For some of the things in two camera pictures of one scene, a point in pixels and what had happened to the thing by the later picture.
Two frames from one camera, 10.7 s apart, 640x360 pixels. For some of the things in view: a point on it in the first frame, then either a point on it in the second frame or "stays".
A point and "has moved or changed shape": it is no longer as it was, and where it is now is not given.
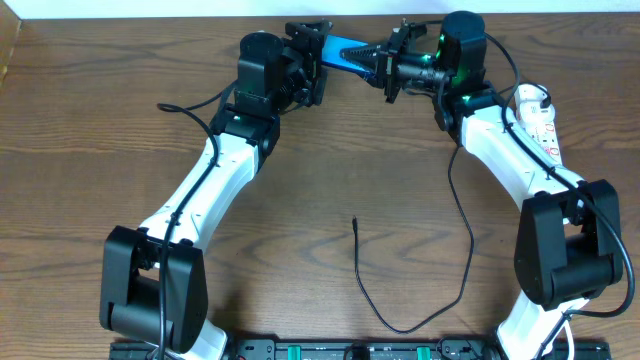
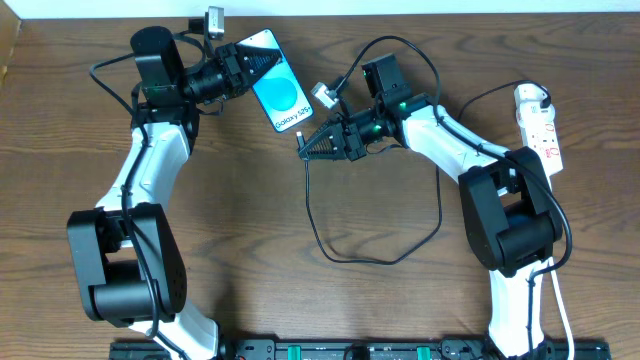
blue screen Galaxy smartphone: [331, 53] has moved or changed shape
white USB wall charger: [532, 113] stays
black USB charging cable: [452, 154] -> [299, 139]
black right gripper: [393, 65] -> [351, 140]
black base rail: [375, 349] stays
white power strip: [545, 133] stays
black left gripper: [314, 62] -> [232, 72]
